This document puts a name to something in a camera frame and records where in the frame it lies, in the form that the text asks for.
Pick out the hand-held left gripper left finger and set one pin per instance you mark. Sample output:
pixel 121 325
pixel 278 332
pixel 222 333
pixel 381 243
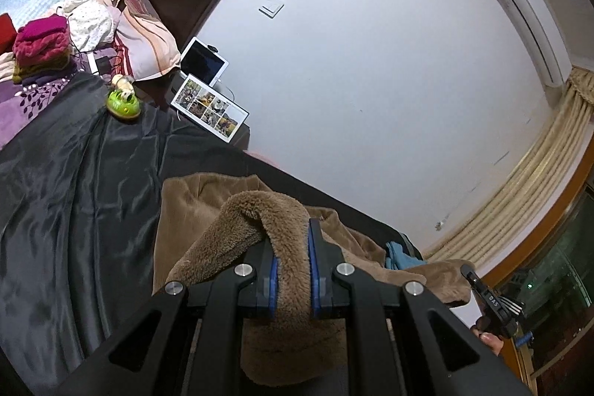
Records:
pixel 275 280

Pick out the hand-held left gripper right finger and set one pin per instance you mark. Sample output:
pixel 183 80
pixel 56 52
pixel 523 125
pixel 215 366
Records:
pixel 313 280

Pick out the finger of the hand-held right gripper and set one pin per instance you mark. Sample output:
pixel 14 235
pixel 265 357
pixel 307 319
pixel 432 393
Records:
pixel 471 277

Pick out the brown fleece sweater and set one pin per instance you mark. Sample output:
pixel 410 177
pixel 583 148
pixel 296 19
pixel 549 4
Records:
pixel 287 215

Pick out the person's right hand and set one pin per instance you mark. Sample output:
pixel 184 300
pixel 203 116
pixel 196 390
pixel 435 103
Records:
pixel 492 341

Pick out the blue cloth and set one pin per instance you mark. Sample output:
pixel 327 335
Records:
pixel 399 254

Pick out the beige curtain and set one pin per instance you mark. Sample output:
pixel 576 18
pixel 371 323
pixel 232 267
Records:
pixel 533 173

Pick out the dark grey bed sheet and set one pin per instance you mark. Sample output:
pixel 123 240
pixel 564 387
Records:
pixel 69 192

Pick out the white tablet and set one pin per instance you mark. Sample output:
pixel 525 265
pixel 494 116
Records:
pixel 204 62

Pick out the green round toy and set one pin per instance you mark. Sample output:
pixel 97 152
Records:
pixel 123 106

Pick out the white air conditioner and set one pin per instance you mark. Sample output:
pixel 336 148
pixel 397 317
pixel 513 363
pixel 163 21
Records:
pixel 529 20

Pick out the black power bank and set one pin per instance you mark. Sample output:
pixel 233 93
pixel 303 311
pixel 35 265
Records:
pixel 106 65

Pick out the pink striped pillow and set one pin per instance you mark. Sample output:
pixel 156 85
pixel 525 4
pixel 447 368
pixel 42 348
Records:
pixel 144 39

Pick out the purple floral bedsheet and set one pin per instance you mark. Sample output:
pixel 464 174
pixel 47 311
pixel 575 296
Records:
pixel 28 108

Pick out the olive folded cloth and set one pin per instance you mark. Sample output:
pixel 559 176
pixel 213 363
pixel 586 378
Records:
pixel 41 71

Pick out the white crumpled garment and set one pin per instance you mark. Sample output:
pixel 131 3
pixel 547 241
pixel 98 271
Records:
pixel 90 22

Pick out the magenta folded cloth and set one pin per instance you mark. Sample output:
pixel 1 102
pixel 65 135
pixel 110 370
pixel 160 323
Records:
pixel 39 41

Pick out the pale pink folded cloth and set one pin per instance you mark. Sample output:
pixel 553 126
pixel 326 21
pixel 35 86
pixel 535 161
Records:
pixel 7 66

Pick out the red folded cloth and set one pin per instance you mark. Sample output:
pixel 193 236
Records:
pixel 7 32

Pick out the wooden window frame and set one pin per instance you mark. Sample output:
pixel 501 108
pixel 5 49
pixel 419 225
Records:
pixel 557 215

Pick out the white photo collage frame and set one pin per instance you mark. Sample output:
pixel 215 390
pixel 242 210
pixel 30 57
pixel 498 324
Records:
pixel 209 108

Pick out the white wall switch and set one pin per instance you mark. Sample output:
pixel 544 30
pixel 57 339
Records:
pixel 271 6

